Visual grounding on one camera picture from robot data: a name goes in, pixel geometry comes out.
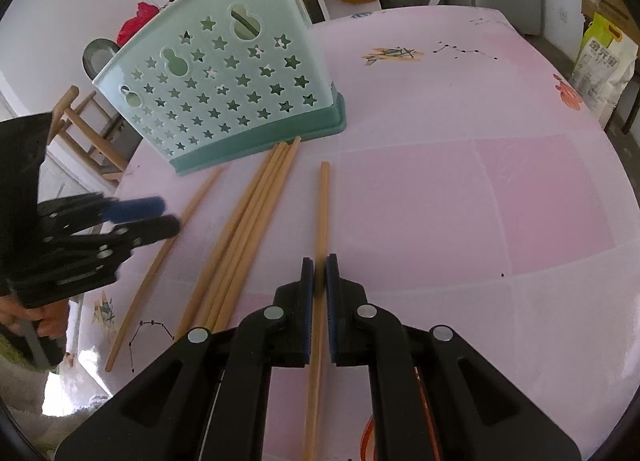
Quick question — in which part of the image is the person's left hand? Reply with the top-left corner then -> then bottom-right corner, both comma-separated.
0,291 -> 69,342

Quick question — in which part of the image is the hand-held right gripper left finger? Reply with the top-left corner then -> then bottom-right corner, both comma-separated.
54,257 -> 315,461

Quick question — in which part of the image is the cardboard box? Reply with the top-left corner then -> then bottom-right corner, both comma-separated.
580,0 -> 638,36

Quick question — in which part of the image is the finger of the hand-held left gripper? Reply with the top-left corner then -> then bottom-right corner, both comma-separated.
42,214 -> 181,288
37,194 -> 167,243

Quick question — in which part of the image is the green and white sack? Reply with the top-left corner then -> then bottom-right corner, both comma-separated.
570,12 -> 640,124

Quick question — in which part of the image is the red plastic bag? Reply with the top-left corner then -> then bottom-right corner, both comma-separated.
117,2 -> 160,48

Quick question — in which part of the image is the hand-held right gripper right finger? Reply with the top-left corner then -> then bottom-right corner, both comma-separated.
324,253 -> 581,461

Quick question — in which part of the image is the mint green utensil holder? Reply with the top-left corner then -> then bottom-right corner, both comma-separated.
91,0 -> 347,178

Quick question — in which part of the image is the pink printed tablecloth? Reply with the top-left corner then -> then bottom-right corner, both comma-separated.
75,5 -> 633,461

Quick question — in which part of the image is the wooden chair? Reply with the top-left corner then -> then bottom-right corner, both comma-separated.
50,86 -> 128,185

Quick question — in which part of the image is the orange cable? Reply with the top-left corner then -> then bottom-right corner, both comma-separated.
362,366 -> 442,461

